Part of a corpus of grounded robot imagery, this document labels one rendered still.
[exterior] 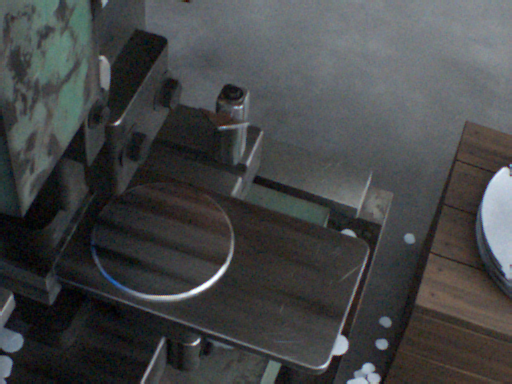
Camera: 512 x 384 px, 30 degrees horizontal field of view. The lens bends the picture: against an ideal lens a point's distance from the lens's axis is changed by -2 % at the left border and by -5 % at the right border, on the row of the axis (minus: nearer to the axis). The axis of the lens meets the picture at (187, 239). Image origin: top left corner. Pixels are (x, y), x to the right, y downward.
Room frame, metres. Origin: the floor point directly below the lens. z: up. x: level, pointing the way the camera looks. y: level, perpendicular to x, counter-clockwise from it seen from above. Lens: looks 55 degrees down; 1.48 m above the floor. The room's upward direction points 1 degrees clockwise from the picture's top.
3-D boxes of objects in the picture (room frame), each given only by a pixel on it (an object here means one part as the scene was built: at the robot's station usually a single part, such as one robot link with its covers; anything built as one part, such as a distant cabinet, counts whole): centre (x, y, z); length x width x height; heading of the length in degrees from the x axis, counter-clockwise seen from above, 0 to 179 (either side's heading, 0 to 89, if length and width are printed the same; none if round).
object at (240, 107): (0.65, -0.04, 0.75); 0.03 x 0.03 x 0.10; 69
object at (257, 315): (0.47, -0.02, 0.72); 0.25 x 0.14 x 0.14; 69
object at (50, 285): (0.53, 0.14, 0.76); 0.15 x 0.09 x 0.05; 159
